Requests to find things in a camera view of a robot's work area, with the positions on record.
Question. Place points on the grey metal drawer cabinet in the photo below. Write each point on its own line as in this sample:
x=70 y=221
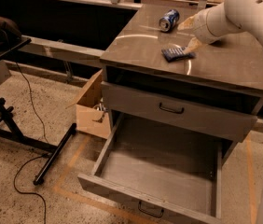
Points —
x=226 y=75

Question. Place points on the blue soda can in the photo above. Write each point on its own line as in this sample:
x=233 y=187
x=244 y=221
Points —
x=168 y=20

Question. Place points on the black metal stand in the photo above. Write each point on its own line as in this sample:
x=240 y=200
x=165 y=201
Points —
x=10 y=130

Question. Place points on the open grey middle drawer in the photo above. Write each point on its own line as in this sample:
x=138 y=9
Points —
x=162 y=171

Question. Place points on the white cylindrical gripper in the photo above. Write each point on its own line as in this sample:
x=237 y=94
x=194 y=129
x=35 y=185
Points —
x=200 y=27

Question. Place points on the dark blue rxbar wrapper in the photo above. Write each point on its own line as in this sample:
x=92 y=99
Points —
x=175 y=54

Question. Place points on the closed grey upper drawer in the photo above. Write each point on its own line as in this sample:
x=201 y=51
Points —
x=196 y=117

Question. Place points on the open cardboard box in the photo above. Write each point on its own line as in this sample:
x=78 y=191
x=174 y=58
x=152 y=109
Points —
x=91 y=116

